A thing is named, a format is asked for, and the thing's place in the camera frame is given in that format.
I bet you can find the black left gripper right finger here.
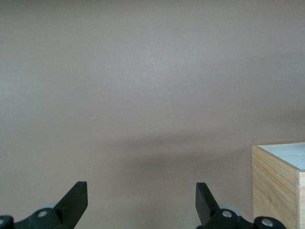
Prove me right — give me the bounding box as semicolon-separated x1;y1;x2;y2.
195;182;251;229

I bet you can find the light wooden drawer cabinet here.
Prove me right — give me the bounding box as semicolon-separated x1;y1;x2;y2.
251;141;305;229

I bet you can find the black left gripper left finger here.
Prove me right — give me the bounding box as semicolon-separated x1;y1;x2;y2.
13;181;89;229

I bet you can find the brown table cover sheet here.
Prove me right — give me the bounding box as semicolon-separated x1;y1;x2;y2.
0;0;305;229

